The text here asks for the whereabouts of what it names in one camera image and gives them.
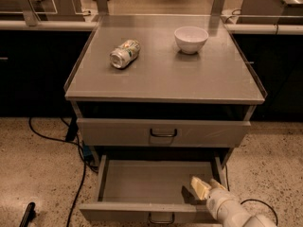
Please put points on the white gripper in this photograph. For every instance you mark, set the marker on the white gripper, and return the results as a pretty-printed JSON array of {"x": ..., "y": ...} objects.
[{"x": 217, "y": 198}]

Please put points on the grey drawer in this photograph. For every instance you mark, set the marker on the grey drawer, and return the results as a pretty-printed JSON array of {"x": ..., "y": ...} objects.
[
  {"x": 162, "y": 133},
  {"x": 157, "y": 192}
]

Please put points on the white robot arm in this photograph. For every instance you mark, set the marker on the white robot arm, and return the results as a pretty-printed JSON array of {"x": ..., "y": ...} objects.
[{"x": 248, "y": 220}]

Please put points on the grey drawer cabinet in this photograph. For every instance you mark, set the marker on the grey drawer cabinet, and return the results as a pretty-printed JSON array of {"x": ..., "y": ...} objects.
[{"x": 164, "y": 83}]

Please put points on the grey top drawer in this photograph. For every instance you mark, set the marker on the grey top drawer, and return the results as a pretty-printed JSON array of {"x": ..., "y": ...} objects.
[{"x": 162, "y": 133}]

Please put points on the white ceramic bowl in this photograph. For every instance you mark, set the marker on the white ceramic bowl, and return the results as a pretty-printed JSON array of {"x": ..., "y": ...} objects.
[{"x": 190, "y": 39}]

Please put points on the crushed green soda can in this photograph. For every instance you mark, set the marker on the crushed green soda can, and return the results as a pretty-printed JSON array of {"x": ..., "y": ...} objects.
[{"x": 124, "y": 54}]

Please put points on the black object on floor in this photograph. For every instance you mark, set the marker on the black object on floor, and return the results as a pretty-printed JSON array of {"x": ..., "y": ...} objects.
[{"x": 29, "y": 215}]

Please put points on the grey counter ledge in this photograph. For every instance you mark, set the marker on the grey counter ledge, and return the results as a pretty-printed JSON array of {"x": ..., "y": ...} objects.
[{"x": 49, "y": 26}]

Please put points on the grey right support post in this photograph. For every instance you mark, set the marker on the grey right support post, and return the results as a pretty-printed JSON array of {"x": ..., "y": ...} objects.
[{"x": 217, "y": 7}]

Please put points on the grey left support post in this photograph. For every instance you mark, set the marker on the grey left support post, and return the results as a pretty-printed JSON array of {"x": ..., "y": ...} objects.
[{"x": 28, "y": 12}]

